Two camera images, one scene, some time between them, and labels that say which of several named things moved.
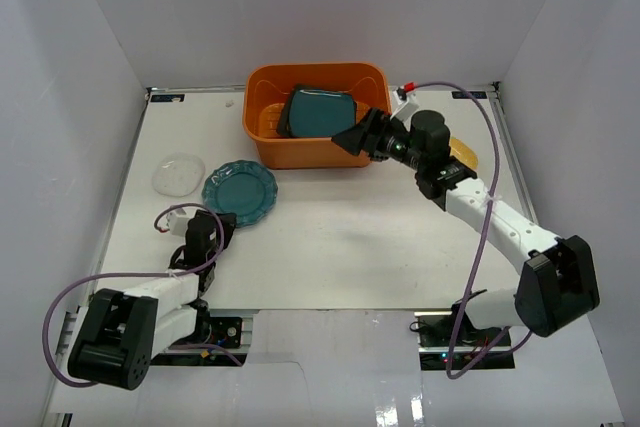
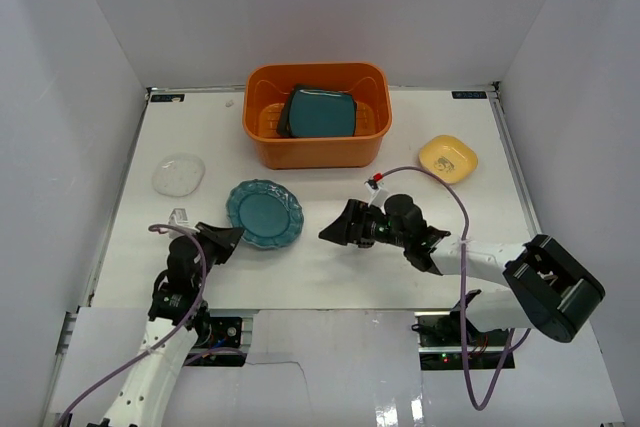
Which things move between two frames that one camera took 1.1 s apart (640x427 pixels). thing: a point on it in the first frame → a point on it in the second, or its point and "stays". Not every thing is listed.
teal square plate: [318, 113] stays
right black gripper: [369, 136] → [342, 232]
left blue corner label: [167, 97] stays
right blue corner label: [471, 94] stays
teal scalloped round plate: [243, 188] → [268, 214]
